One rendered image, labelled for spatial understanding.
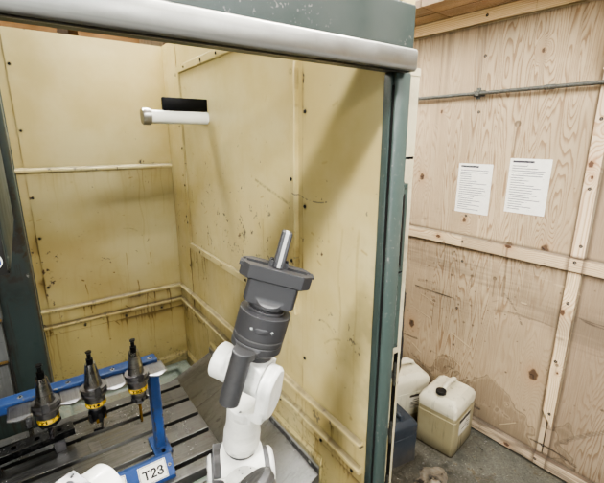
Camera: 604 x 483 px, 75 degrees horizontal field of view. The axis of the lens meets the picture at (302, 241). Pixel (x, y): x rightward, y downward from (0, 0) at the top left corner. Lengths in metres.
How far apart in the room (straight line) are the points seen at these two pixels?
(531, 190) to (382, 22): 1.77
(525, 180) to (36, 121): 2.39
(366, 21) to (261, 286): 0.50
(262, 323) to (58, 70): 1.66
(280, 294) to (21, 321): 1.34
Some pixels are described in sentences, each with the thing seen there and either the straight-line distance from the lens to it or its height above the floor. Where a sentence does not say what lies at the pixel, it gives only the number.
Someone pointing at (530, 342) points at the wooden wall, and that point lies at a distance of 2.66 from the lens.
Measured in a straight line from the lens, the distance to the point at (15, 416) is 1.26.
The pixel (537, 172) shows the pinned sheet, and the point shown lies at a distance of 2.44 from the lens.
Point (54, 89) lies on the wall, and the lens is 2.08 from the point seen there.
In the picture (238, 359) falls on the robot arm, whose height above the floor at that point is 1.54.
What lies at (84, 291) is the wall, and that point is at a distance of 2.19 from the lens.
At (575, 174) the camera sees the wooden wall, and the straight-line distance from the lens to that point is 2.39.
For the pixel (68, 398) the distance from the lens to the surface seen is 1.26.
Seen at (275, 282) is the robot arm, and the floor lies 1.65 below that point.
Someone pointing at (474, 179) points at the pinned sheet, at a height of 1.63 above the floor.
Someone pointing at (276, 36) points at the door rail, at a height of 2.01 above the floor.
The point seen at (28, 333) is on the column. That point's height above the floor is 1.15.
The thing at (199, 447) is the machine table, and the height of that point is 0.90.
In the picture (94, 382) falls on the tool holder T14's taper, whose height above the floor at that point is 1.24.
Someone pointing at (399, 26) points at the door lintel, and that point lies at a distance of 0.86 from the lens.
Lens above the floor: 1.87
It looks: 15 degrees down
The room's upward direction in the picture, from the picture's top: straight up
